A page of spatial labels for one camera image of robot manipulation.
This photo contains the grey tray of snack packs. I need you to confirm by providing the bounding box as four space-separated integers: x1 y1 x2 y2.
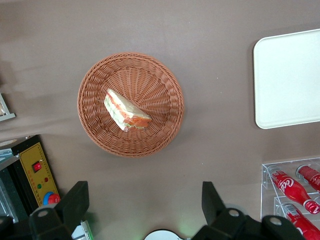
0 92 16 123

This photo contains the red emergency stop button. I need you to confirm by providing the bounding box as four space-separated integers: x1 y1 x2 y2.
42 191 61 207

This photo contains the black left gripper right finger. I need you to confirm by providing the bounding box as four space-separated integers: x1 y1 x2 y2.
192 181 262 240

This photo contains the round brown wicker basket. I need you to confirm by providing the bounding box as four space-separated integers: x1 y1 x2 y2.
76 51 186 159

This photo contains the grey metal plate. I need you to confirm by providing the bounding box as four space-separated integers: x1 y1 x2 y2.
71 219 94 240

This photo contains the red Coca-Cola bottle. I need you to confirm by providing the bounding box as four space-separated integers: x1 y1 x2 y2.
296 164 320 194
283 203 320 240
270 169 320 215

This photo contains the beige rectangular serving tray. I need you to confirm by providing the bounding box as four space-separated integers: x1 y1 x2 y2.
252 28 320 130

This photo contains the clear acrylic bottle rack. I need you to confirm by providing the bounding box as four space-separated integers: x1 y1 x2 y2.
260 156 320 240

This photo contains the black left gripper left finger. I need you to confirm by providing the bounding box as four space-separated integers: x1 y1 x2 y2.
29 180 90 240

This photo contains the black cabinet with yellow panel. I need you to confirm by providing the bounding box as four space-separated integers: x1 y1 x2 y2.
0 134 61 225

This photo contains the triangular sandwich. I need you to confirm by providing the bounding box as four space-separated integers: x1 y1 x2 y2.
103 87 153 133

